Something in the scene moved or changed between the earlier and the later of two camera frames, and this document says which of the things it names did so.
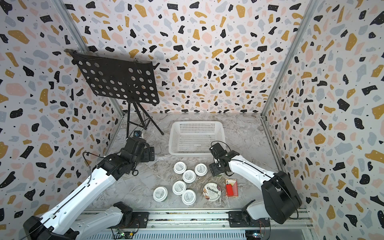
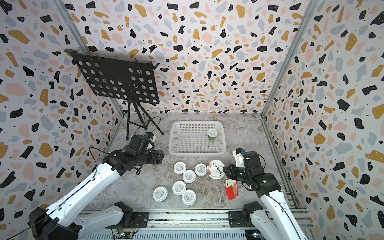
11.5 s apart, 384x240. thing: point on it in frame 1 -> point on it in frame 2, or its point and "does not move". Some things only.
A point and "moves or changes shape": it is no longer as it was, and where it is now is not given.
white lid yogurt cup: x=189 y=176 does not move
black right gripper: x=212 y=168 -> x=230 y=174
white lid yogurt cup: x=179 y=167 does not move
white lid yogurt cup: x=201 y=169 does not move
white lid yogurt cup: x=160 y=194 does not move
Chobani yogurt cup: x=212 y=191 moves or changes shape
